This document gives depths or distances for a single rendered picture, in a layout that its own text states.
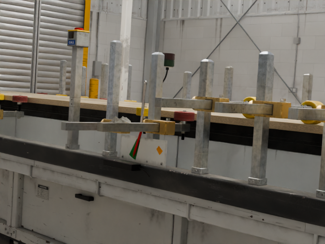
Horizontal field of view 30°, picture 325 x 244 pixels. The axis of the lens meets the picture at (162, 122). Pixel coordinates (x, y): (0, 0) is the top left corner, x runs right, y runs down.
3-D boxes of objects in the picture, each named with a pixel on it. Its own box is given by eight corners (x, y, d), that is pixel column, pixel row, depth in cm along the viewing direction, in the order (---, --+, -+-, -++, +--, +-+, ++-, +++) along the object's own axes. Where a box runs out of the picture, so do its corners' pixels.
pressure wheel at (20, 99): (14, 115, 332) (15, 94, 331) (28, 116, 331) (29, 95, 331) (9, 115, 324) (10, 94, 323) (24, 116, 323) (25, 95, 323)
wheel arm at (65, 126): (65, 132, 226) (66, 121, 226) (60, 131, 228) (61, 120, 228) (150, 132, 256) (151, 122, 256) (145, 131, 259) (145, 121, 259)
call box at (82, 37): (76, 47, 260) (77, 29, 260) (66, 47, 265) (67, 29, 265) (89, 49, 265) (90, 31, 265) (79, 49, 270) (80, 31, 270)
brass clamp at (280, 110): (280, 118, 186) (281, 102, 186) (244, 115, 196) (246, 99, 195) (291, 118, 190) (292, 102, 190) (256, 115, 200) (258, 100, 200)
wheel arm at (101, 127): (102, 134, 206) (103, 121, 206) (96, 133, 209) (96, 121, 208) (189, 133, 237) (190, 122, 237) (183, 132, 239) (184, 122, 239)
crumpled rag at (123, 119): (118, 123, 209) (119, 116, 208) (106, 121, 213) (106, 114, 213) (137, 123, 215) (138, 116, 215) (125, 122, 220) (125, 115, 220)
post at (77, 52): (71, 149, 265) (76, 46, 262) (64, 148, 268) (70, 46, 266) (79, 149, 268) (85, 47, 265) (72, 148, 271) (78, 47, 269)
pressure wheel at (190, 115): (183, 141, 231) (184, 111, 230) (168, 138, 237) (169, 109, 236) (197, 140, 237) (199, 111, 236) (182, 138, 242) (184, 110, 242)
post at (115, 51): (109, 158, 247) (115, 39, 244) (103, 157, 249) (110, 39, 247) (115, 158, 249) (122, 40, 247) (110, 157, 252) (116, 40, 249)
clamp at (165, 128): (165, 135, 223) (166, 121, 222) (140, 131, 232) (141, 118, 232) (175, 135, 227) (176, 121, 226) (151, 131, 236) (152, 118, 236)
